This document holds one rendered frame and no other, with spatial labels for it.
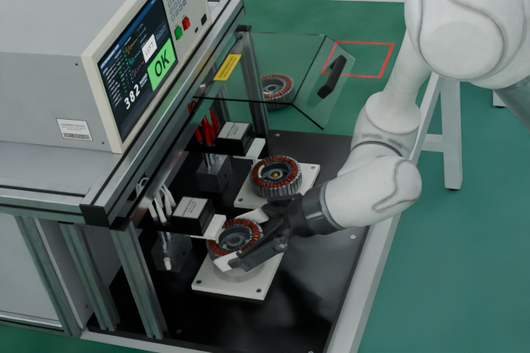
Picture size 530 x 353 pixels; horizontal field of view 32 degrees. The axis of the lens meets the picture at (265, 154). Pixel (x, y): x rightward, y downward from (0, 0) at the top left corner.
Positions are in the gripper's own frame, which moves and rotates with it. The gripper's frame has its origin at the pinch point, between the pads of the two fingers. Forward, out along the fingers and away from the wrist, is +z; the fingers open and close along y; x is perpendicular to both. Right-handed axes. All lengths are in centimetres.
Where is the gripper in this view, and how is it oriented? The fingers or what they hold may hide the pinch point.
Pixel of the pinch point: (235, 241)
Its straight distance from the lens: 181.1
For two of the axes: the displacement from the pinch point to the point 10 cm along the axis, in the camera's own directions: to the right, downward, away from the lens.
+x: -6.1, -7.1, -3.6
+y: 3.2, -6.3, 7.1
